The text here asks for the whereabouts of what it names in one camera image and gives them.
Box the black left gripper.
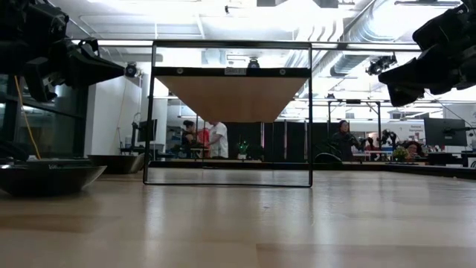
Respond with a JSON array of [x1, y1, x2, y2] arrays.
[[22, 38, 126, 103]]

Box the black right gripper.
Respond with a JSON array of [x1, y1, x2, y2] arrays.
[[378, 5, 464, 107]]

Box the black rounded square mini plate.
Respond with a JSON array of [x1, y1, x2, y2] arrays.
[[87, 153, 139, 175], [0, 163, 108, 197]]

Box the black leaf-shaped mini plate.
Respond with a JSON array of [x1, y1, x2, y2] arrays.
[[130, 152, 147, 173]]

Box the black ceiling-mounted device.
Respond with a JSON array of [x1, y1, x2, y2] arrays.
[[366, 54, 398, 75]]

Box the dark glass partition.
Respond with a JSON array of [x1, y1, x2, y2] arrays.
[[0, 72, 90, 161]]

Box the black computer monitor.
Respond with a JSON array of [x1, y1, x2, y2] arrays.
[[130, 118, 158, 152], [423, 118, 469, 147]]

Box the person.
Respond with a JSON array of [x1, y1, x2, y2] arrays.
[[329, 119, 367, 162], [196, 128, 211, 159], [402, 140, 428, 160], [181, 119, 199, 157], [208, 121, 230, 159]]

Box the leafy green plant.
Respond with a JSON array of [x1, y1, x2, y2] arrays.
[[392, 145, 410, 162]]

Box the black room divider panels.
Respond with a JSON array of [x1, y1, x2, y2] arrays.
[[225, 121, 350, 163]]

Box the green plant in white pot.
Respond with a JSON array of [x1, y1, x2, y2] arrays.
[[236, 140, 249, 160]]

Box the black background gantry frame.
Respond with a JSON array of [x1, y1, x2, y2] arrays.
[[326, 98, 383, 157]]

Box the thin yellow cable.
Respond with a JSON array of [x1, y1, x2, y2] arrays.
[[13, 76, 42, 160]]

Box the wooden shelf with black frame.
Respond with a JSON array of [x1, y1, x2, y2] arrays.
[[143, 39, 313, 188]]

